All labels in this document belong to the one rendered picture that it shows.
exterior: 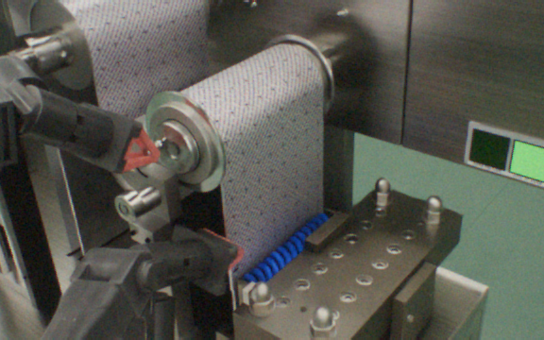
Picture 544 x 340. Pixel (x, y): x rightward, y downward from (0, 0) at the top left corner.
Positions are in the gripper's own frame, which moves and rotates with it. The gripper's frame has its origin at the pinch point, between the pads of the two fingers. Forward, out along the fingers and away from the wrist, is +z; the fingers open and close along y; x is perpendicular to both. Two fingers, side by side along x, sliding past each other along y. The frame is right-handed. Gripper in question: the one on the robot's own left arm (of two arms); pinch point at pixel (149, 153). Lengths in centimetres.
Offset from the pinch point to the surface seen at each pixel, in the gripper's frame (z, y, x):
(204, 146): 1.8, 6.9, 3.5
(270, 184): 17.5, 7.6, 1.9
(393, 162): 233, -81, 32
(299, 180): 25.1, 7.2, 4.0
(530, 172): 35, 37, 17
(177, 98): -1.1, 2.1, 8.0
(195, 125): 0.0, 5.7, 5.6
